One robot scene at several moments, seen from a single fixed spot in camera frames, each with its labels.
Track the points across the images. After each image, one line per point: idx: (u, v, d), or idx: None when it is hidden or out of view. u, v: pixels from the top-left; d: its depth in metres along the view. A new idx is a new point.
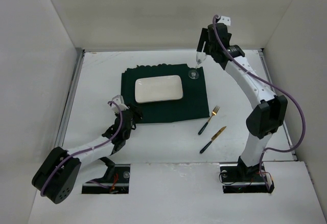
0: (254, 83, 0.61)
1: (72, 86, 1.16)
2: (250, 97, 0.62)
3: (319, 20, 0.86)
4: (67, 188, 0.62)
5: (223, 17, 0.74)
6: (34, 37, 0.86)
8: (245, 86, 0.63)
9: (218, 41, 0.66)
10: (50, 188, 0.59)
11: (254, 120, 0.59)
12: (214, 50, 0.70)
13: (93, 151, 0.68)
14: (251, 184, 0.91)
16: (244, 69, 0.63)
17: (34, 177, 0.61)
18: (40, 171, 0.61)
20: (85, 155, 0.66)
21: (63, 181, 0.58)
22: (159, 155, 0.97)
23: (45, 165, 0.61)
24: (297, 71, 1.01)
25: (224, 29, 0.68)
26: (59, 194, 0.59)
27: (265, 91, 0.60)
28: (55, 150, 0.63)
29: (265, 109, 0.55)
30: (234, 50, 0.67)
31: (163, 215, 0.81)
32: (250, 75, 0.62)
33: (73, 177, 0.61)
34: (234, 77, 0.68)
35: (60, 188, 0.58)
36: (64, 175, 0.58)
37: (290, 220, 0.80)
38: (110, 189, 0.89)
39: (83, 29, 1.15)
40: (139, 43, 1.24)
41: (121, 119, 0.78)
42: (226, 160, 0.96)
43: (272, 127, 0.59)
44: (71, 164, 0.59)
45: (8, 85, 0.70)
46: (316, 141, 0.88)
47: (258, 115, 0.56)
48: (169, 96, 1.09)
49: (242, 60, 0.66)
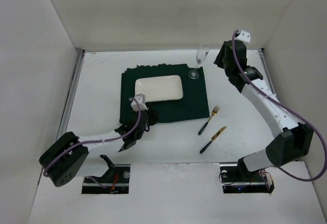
0: (274, 109, 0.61)
1: (72, 86, 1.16)
2: (271, 123, 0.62)
3: (319, 21, 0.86)
4: (70, 174, 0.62)
5: (243, 32, 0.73)
6: (34, 37, 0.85)
8: (265, 111, 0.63)
9: (237, 63, 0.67)
10: (54, 170, 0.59)
11: (277, 150, 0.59)
12: (230, 70, 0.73)
13: (102, 143, 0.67)
14: (251, 184, 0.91)
16: (263, 93, 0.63)
17: (43, 155, 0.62)
18: (49, 151, 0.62)
20: (93, 146, 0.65)
21: (67, 166, 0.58)
22: (159, 155, 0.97)
23: (56, 147, 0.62)
24: (297, 71, 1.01)
25: (242, 51, 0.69)
26: (61, 178, 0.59)
27: (287, 117, 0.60)
28: (68, 134, 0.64)
29: (289, 138, 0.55)
30: (251, 72, 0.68)
31: (163, 215, 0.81)
32: (269, 101, 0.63)
33: (78, 165, 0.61)
34: (252, 101, 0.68)
35: (63, 172, 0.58)
36: (70, 160, 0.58)
37: (290, 220, 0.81)
38: (110, 189, 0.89)
39: (83, 29, 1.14)
40: (140, 43, 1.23)
41: (138, 119, 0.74)
42: (226, 160, 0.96)
43: (295, 156, 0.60)
44: (79, 152, 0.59)
45: (7, 86, 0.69)
46: (316, 142, 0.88)
47: (280, 144, 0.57)
48: (169, 96, 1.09)
49: (260, 83, 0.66)
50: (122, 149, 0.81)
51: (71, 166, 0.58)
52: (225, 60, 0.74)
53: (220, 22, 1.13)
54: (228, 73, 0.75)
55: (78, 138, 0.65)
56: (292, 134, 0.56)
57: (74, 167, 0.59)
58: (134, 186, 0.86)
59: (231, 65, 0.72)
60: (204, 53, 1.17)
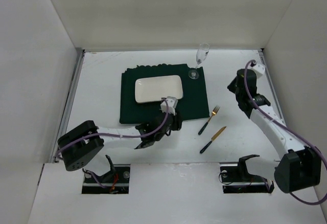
0: (279, 131, 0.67)
1: (72, 86, 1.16)
2: (277, 146, 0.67)
3: (320, 21, 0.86)
4: (82, 163, 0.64)
5: (259, 65, 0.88)
6: (34, 37, 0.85)
8: (272, 134, 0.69)
9: (246, 89, 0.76)
10: (68, 154, 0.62)
11: (284, 173, 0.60)
12: (242, 96, 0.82)
13: (119, 138, 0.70)
14: (251, 185, 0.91)
16: (270, 117, 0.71)
17: (62, 136, 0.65)
18: (68, 134, 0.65)
20: (110, 139, 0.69)
21: (81, 153, 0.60)
22: (160, 155, 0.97)
23: (74, 132, 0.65)
24: (297, 71, 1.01)
25: (252, 80, 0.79)
26: (73, 164, 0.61)
27: (293, 140, 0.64)
28: (88, 122, 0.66)
29: (295, 160, 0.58)
30: (259, 99, 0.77)
31: (163, 215, 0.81)
32: (275, 124, 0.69)
33: (92, 155, 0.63)
34: (260, 126, 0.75)
35: (75, 158, 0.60)
36: (84, 148, 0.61)
37: (290, 220, 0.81)
38: (110, 189, 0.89)
39: (83, 29, 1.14)
40: (140, 43, 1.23)
41: (163, 122, 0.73)
42: (226, 160, 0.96)
43: (304, 182, 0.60)
44: (95, 143, 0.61)
45: (7, 86, 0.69)
46: (316, 141, 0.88)
47: (286, 166, 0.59)
48: (169, 96, 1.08)
49: (267, 109, 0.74)
50: (138, 146, 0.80)
51: (84, 155, 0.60)
52: (237, 88, 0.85)
53: (220, 22, 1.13)
54: (239, 99, 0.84)
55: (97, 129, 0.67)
56: (297, 157, 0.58)
57: (88, 156, 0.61)
58: (134, 187, 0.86)
59: (242, 92, 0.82)
60: (204, 53, 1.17)
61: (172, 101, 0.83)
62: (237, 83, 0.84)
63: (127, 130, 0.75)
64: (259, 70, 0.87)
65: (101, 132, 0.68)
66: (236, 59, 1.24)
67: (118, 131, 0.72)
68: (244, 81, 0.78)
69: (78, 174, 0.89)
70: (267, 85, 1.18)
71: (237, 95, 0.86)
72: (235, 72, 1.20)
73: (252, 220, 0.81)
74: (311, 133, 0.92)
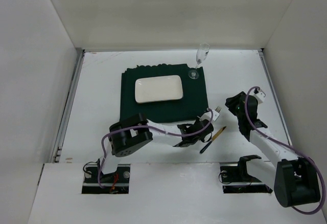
0: (275, 146, 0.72)
1: (72, 86, 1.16)
2: (274, 161, 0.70)
3: (320, 21, 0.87)
4: (128, 152, 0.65)
5: (261, 92, 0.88)
6: (34, 38, 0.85)
8: (268, 150, 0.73)
9: (246, 116, 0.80)
10: (118, 141, 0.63)
11: (281, 184, 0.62)
12: (243, 120, 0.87)
13: (165, 134, 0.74)
14: (251, 185, 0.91)
16: (265, 135, 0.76)
17: (114, 124, 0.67)
18: (120, 122, 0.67)
20: (157, 133, 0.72)
21: (132, 143, 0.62)
22: (159, 155, 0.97)
23: (126, 122, 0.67)
24: (297, 71, 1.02)
25: (253, 107, 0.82)
26: (121, 152, 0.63)
27: (287, 152, 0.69)
28: (140, 114, 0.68)
29: (288, 167, 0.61)
30: (258, 124, 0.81)
31: (164, 215, 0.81)
32: (271, 140, 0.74)
33: (139, 147, 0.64)
34: (258, 145, 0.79)
35: (125, 146, 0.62)
36: (137, 138, 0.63)
37: (290, 220, 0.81)
38: (110, 189, 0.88)
39: (83, 29, 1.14)
40: (140, 43, 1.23)
41: (206, 125, 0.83)
42: (226, 161, 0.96)
43: (303, 194, 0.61)
44: (145, 135, 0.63)
45: (7, 86, 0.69)
46: (317, 142, 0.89)
47: (281, 175, 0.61)
48: (169, 96, 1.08)
49: (264, 129, 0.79)
50: (177, 144, 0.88)
51: (136, 143, 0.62)
52: (239, 111, 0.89)
53: (220, 22, 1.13)
54: (241, 122, 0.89)
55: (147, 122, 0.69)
56: (290, 165, 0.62)
57: (136, 147, 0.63)
58: (135, 187, 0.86)
59: (243, 116, 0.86)
60: (204, 53, 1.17)
61: (215, 115, 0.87)
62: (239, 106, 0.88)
63: (170, 128, 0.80)
64: (261, 97, 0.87)
65: (150, 125, 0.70)
66: (236, 59, 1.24)
67: (164, 127, 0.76)
68: (244, 108, 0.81)
69: (78, 174, 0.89)
70: (267, 85, 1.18)
71: (239, 117, 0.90)
72: (234, 72, 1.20)
73: (252, 220, 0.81)
74: (311, 133, 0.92)
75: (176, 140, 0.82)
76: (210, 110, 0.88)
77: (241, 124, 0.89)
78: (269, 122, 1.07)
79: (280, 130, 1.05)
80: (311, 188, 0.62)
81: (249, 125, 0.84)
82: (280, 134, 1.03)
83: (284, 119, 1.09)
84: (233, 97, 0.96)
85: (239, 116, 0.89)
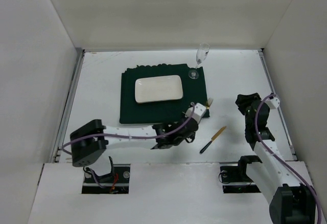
0: (278, 165, 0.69)
1: (72, 86, 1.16)
2: (274, 180, 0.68)
3: (320, 21, 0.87)
4: (88, 160, 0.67)
5: (276, 98, 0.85)
6: (34, 37, 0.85)
8: (270, 167, 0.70)
9: (254, 124, 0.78)
10: (75, 151, 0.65)
11: (278, 206, 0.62)
12: (250, 127, 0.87)
13: (129, 139, 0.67)
14: (251, 184, 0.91)
16: (271, 151, 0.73)
17: (73, 131, 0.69)
18: (78, 131, 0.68)
20: (117, 140, 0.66)
21: (85, 153, 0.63)
22: (159, 155, 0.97)
23: (83, 130, 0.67)
24: (297, 71, 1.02)
25: (262, 117, 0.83)
26: (79, 161, 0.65)
27: (289, 176, 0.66)
28: (96, 121, 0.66)
29: (288, 195, 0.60)
30: (265, 134, 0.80)
31: (163, 215, 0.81)
32: (275, 158, 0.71)
33: (96, 156, 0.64)
34: (260, 158, 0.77)
35: (79, 156, 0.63)
36: (90, 148, 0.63)
37: None
38: (110, 189, 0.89)
39: (84, 29, 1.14)
40: (140, 43, 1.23)
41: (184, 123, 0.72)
42: (226, 160, 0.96)
43: (297, 219, 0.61)
44: (97, 144, 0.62)
45: (8, 86, 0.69)
46: (317, 142, 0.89)
47: (280, 199, 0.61)
48: (169, 96, 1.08)
49: (271, 143, 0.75)
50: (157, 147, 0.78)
51: (88, 154, 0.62)
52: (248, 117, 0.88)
53: (220, 22, 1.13)
54: (247, 129, 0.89)
55: (104, 128, 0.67)
56: (291, 192, 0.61)
57: (91, 156, 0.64)
58: (135, 187, 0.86)
59: (252, 124, 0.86)
60: (204, 53, 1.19)
61: (201, 110, 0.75)
62: (249, 111, 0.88)
63: (141, 130, 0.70)
64: (275, 104, 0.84)
65: (108, 133, 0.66)
66: (236, 59, 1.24)
67: (130, 131, 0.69)
68: (255, 115, 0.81)
69: (78, 174, 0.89)
70: (267, 84, 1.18)
71: (246, 123, 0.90)
72: (234, 72, 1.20)
73: (252, 220, 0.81)
74: (311, 134, 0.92)
75: (150, 144, 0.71)
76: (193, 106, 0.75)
77: (246, 131, 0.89)
78: (269, 122, 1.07)
79: (280, 130, 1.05)
80: (306, 215, 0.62)
81: (255, 133, 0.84)
82: (280, 135, 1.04)
83: (284, 119, 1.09)
84: (245, 97, 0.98)
85: (247, 121, 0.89)
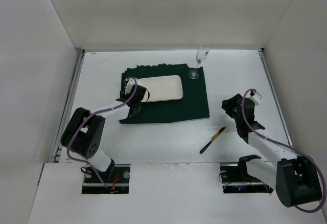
0: (274, 146, 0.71)
1: (72, 85, 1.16)
2: (273, 161, 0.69)
3: (319, 21, 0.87)
4: (95, 145, 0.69)
5: (257, 93, 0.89)
6: (34, 39, 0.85)
8: (266, 150, 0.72)
9: (243, 116, 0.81)
10: (78, 143, 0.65)
11: (282, 184, 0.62)
12: (240, 123, 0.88)
13: (112, 110, 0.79)
14: (251, 185, 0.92)
16: (263, 136, 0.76)
17: (63, 135, 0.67)
18: (68, 129, 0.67)
20: (106, 114, 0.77)
21: (92, 134, 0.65)
22: (158, 155, 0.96)
23: (73, 125, 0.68)
24: (297, 72, 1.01)
25: (248, 110, 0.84)
26: (89, 149, 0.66)
27: (286, 152, 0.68)
28: (79, 109, 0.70)
29: (288, 167, 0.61)
30: (256, 126, 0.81)
31: (163, 216, 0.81)
32: (269, 141, 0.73)
33: (98, 134, 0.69)
34: (257, 147, 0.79)
35: (89, 140, 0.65)
36: (92, 127, 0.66)
37: (290, 219, 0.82)
38: (110, 189, 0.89)
39: (83, 29, 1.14)
40: (140, 43, 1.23)
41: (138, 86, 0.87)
42: (226, 161, 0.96)
43: (304, 194, 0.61)
44: (96, 119, 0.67)
45: (7, 86, 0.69)
46: (317, 141, 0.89)
47: (282, 175, 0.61)
48: (169, 96, 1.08)
49: (262, 131, 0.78)
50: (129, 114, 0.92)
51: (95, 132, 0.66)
52: (237, 113, 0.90)
53: (220, 22, 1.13)
54: (239, 126, 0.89)
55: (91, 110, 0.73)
56: (290, 164, 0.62)
57: (97, 134, 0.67)
58: (135, 187, 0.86)
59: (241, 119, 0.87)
60: (204, 53, 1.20)
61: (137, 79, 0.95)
62: (237, 108, 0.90)
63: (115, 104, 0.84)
64: (257, 99, 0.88)
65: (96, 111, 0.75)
66: (236, 59, 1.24)
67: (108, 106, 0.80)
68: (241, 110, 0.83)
69: (78, 174, 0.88)
70: (267, 84, 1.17)
71: (237, 120, 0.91)
72: (234, 72, 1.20)
73: (251, 220, 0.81)
74: (311, 133, 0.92)
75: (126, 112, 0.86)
76: (129, 79, 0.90)
77: (238, 127, 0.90)
78: (269, 122, 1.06)
79: (280, 130, 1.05)
80: (312, 186, 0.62)
81: (246, 127, 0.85)
82: (280, 134, 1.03)
83: (284, 119, 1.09)
84: (230, 99, 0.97)
85: (237, 118, 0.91)
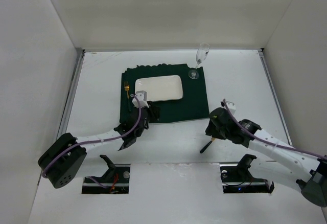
0: (290, 156, 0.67)
1: (72, 85, 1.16)
2: (294, 170, 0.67)
3: (319, 21, 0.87)
4: (70, 177, 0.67)
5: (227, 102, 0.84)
6: (34, 39, 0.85)
8: (282, 159, 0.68)
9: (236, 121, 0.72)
10: (53, 171, 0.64)
11: (316, 193, 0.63)
12: (230, 134, 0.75)
13: (101, 142, 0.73)
14: (252, 185, 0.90)
16: (273, 144, 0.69)
17: (42, 156, 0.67)
18: (48, 152, 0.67)
20: (92, 147, 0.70)
21: (67, 166, 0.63)
22: (158, 155, 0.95)
23: (54, 149, 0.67)
24: (297, 72, 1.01)
25: (223, 113, 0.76)
26: (61, 179, 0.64)
27: (305, 159, 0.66)
28: (67, 134, 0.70)
29: (322, 180, 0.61)
30: (248, 125, 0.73)
31: (163, 215, 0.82)
32: (281, 149, 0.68)
33: (77, 166, 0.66)
34: (259, 151, 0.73)
35: (62, 173, 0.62)
36: (68, 160, 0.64)
37: (290, 220, 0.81)
38: (110, 189, 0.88)
39: (83, 29, 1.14)
40: (140, 43, 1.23)
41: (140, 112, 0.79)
42: (226, 160, 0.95)
43: None
44: (77, 153, 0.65)
45: (7, 87, 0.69)
46: (317, 141, 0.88)
47: (318, 188, 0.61)
48: (169, 96, 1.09)
49: (263, 134, 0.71)
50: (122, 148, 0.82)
51: (69, 166, 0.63)
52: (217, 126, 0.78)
53: (220, 22, 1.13)
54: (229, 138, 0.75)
55: (76, 139, 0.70)
56: (321, 175, 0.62)
57: (74, 166, 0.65)
58: (135, 187, 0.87)
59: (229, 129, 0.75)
60: (204, 53, 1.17)
61: (141, 95, 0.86)
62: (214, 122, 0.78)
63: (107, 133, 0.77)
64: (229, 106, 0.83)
65: (81, 141, 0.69)
66: (235, 59, 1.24)
67: (99, 136, 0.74)
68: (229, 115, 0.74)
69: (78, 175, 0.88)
70: (267, 84, 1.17)
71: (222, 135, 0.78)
72: (234, 72, 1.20)
73: (251, 220, 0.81)
74: (311, 133, 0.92)
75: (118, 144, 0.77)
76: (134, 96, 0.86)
77: (230, 137, 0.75)
78: (269, 122, 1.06)
79: (280, 130, 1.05)
80: None
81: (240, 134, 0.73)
82: (280, 134, 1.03)
83: (284, 119, 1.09)
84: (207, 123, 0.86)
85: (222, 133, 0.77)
